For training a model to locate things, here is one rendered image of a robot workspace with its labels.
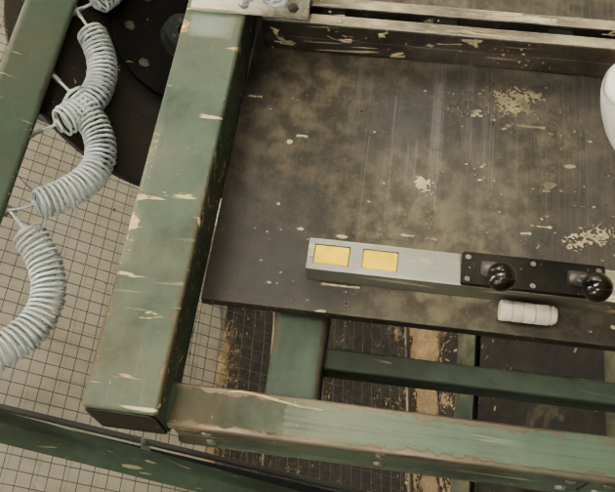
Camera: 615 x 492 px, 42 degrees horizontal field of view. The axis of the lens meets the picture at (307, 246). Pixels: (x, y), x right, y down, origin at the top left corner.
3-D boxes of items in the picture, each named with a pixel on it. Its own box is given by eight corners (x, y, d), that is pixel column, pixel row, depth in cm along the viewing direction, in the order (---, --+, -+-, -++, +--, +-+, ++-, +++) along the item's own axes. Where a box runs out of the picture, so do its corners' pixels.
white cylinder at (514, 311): (496, 323, 113) (553, 329, 113) (500, 315, 111) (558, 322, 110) (497, 304, 114) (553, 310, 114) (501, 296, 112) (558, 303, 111)
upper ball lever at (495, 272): (501, 283, 113) (516, 295, 99) (473, 280, 113) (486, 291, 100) (504, 257, 112) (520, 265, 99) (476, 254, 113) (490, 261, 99)
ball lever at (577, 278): (587, 293, 112) (615, 306, 98) (559, 290, 112) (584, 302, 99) (590, 266, 111) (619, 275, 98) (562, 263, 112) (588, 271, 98)
